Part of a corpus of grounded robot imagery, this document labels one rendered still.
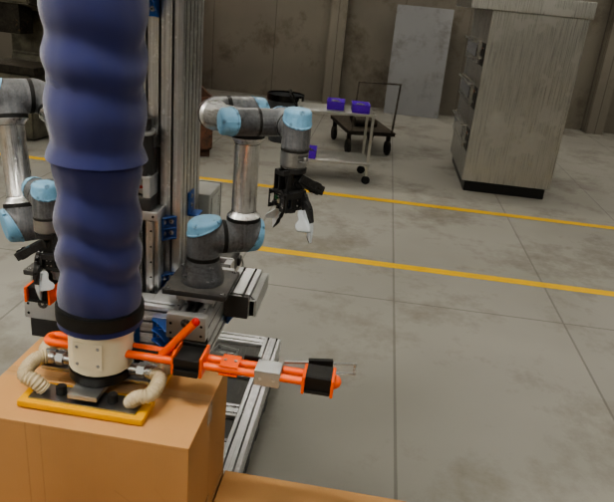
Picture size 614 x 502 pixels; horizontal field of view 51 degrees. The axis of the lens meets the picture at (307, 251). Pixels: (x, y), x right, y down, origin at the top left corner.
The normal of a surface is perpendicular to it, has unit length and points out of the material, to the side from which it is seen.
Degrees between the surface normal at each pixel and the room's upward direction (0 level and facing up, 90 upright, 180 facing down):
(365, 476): 0
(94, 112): 80
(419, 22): 83
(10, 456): 90
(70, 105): 75
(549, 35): 90
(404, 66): 83
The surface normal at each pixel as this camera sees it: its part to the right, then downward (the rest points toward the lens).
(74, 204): -0.21, 0.12
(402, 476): 0.09, -0.92
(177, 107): -0.12, 0.37
